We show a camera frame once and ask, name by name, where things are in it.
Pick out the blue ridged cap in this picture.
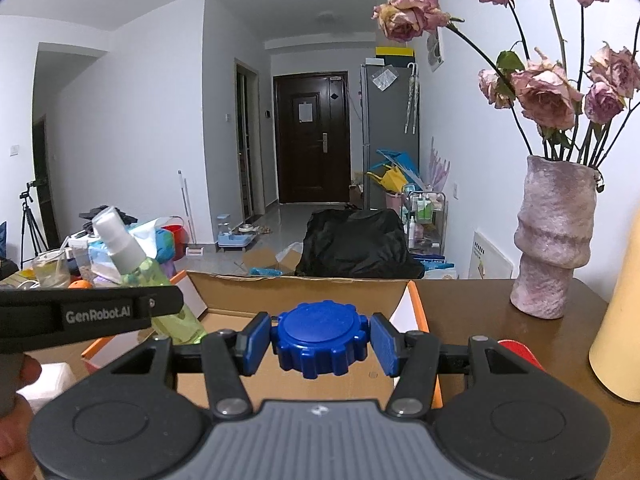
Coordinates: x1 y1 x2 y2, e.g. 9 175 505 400
271 301 372 380

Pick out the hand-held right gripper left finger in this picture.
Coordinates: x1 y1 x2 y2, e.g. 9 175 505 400
95 311 273 421

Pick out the white framed board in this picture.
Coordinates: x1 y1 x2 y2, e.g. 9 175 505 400
472 229 515 280

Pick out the yellow box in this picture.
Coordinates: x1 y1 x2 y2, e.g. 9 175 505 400
375 46 417 64

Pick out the glass cup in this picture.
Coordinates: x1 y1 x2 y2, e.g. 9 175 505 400
31 251 72 289

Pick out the folded clear umbrella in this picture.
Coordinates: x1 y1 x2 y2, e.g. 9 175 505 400
404 62 420 135

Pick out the white mop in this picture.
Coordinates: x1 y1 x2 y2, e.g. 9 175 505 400
177 170 203 257

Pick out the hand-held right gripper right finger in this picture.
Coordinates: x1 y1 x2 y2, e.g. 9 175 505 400
370 313 547 420

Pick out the grey refrigerator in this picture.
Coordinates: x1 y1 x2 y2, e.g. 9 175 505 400
360 62 421 211

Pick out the red and white lint brush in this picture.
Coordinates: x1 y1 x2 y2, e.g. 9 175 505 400
497 339 547 372

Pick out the yellow thermos jug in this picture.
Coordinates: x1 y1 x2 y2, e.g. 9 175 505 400
588 259 640 403

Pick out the blue tissue pack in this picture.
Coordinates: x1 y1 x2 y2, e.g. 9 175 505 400
89 216 178 286

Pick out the black bag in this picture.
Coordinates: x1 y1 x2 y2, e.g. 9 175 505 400
296 208 426 279

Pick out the red bucket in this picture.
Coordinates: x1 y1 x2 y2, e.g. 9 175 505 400
161 225 186 261

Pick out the dark brown door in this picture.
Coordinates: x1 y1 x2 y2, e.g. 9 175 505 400
272 71 351 205

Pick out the purple flower bouquet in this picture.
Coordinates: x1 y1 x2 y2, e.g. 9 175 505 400
427 140 452 197

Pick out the metal trolley cart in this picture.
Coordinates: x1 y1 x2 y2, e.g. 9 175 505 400
401 190 447 257

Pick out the small open cardboard box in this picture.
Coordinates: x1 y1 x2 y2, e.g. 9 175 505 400
242 247 285 275

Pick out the black cloth pile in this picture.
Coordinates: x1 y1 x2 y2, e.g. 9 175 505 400
78 205 138 227

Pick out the person's left hand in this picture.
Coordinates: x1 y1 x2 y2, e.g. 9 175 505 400
0 354 44 480

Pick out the black tripod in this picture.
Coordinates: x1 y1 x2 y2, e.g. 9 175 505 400
19 179 49 267

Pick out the clear plastic bag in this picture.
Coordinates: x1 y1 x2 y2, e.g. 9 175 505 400
371 67 399 92

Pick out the green spray bottle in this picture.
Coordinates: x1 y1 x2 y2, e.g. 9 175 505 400
92 206 208 346

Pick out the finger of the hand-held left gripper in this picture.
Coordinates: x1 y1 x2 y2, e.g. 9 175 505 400
149 285 184 328

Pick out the pink textured vase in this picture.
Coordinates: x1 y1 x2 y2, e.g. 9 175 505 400
510 155 599 321

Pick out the bunch of dried pink roses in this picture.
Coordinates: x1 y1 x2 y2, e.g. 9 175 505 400
372 0 640 168

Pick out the blue pet feeder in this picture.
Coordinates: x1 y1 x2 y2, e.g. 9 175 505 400
216 215 256 250

